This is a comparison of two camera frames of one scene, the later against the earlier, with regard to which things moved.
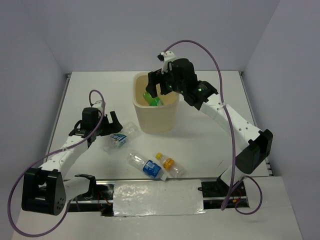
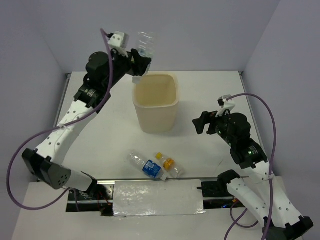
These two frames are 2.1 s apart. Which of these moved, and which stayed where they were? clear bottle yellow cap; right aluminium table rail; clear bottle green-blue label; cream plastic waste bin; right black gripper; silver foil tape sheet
Moved: right black gripper; clear bottle green-blue label
Stayed: clear bottle yellow cap; silver foil tape sheet; cream plastic waste bin; right aluminium table rail
